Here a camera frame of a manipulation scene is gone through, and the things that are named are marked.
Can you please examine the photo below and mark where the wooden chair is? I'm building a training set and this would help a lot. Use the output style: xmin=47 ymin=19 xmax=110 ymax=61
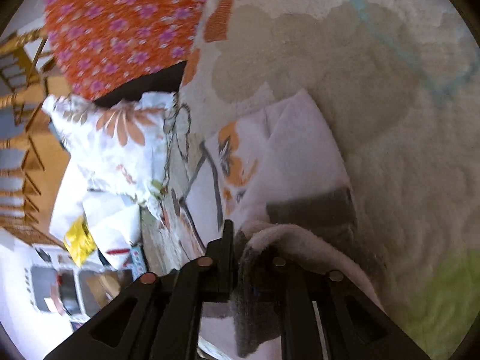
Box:
xmin=0 ymin=28 xmax=73 ymax=249

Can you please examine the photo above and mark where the pink floral knit cardigan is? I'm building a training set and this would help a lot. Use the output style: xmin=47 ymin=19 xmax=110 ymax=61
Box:
xmin=184 ymin=90 xmax=388 ymax=360

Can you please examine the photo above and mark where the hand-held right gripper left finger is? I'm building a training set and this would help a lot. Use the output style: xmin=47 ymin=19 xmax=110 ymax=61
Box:
xmin=43 ymin=219 xmax=235 ymax=360

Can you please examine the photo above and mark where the orange floral cloth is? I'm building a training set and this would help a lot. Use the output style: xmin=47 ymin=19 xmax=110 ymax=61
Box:
xmin=43 ymin=0 xmax=223 ymax=100

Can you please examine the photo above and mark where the yellow packet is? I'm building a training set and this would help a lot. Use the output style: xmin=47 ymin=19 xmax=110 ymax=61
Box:
xmin=62 ymin=217 xmax=95 ymax=267

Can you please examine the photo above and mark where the quilted floral bedspread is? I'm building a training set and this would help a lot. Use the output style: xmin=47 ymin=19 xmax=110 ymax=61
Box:
xmin=139 ymin=0 xmax=480 ymax=360

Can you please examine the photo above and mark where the white plastic bag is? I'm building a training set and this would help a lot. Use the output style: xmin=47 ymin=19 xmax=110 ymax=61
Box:
xmin=80 ymin=191 xmax=142 ymax=271

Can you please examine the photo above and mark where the white floral pillow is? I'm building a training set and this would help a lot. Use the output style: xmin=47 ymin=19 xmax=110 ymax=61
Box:
xmin=41 ymin=92 xmax=189 ymax=215

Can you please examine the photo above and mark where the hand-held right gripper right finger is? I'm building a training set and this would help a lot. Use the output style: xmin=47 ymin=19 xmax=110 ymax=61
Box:
xmin=272 ymin=256 xmax=432 ymax=360

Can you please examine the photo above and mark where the blue patterned box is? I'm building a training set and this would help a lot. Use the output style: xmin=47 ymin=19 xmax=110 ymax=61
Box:
xmin=129 ymin=245 xmax=146 ymax=277

